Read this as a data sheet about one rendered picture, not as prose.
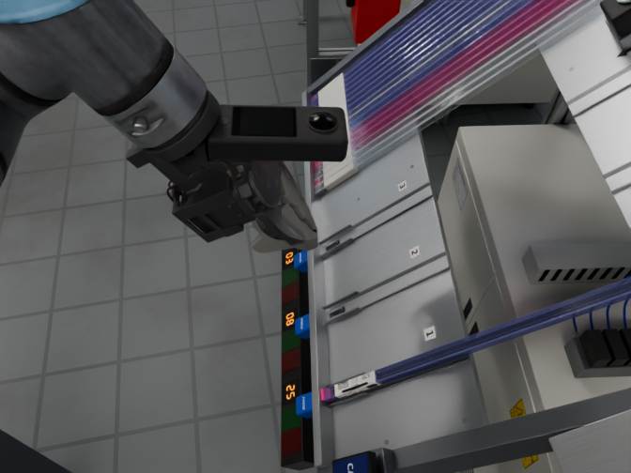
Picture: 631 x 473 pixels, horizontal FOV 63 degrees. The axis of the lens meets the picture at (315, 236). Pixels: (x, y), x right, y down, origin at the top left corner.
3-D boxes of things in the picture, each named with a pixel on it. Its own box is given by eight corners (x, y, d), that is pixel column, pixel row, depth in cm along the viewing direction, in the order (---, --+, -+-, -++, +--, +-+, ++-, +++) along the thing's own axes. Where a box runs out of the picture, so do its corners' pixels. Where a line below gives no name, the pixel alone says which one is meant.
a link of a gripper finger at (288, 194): (278, 235, 60) (231, 189, 53) (323, 218, 57) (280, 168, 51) (278, 257, 58) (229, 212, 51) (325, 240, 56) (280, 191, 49)
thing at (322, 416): (354, 475, 62) (313, 466, 58) (327, 114, 101) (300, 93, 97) (362, 473, 61) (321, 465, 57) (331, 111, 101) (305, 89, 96)
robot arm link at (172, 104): (180, 25, 39) (165, 94, 34) (217, 70, 42) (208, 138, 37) (107, 68, 42) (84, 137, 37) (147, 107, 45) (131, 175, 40)
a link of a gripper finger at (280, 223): (287, 221, 53) (238, 170, 47) (302, 215, 52) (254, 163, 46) (288, 259, 50) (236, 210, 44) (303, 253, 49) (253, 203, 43)
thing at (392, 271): (348, 470, 60) (330, 466, 58) (322, 103, 99) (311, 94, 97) (498, 433, 50) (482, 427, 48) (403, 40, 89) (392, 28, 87)
